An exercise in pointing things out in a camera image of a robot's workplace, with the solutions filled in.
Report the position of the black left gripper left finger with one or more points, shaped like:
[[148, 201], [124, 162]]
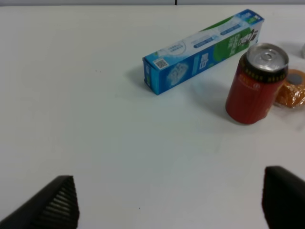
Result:
[[53, 207]]

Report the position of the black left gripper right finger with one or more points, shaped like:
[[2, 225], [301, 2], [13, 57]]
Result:
[[283, 199]]

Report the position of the red drink can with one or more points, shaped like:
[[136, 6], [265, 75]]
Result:
[[260, 73]]

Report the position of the orange bun in plastic wrap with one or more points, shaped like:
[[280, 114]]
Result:
[[292, 92]]

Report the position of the blue green toothpaste box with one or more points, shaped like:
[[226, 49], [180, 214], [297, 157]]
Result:
[[182, 60]]

